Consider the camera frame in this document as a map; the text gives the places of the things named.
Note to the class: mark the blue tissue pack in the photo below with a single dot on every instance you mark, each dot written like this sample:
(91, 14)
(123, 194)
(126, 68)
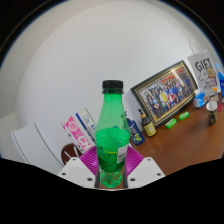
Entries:
(200, 99)

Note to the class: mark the pink and white tube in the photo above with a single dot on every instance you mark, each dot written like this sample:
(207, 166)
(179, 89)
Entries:
(76, 133)

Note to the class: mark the small brown pump bottle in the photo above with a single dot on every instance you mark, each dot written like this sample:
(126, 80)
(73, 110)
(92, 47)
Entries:
(148, 126)

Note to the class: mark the framed group picture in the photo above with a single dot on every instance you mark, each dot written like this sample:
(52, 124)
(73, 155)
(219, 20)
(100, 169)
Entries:
(166, 91)

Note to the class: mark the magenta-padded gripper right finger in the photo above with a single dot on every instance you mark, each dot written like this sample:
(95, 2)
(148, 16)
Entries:
(145, 171)

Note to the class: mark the white paper gift bag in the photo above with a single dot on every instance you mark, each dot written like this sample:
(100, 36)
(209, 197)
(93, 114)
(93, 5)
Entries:
(203, 71)

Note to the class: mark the white cabinet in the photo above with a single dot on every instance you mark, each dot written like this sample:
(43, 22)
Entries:
(36, 146)

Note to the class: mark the green plastic drink bottle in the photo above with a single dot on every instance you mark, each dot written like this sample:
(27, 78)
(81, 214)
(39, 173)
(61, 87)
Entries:
(111, 143)

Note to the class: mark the dark blue pump bottle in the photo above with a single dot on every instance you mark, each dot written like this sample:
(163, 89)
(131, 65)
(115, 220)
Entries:
(136, 131)

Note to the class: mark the flat round red coaster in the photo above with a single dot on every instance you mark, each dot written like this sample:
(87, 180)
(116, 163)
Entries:
(220, 106)

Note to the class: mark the colourful puzzle cube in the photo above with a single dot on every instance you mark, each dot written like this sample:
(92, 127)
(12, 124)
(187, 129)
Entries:
(215, 90)

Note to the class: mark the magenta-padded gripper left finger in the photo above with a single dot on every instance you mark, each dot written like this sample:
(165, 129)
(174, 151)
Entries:
(78, 171)

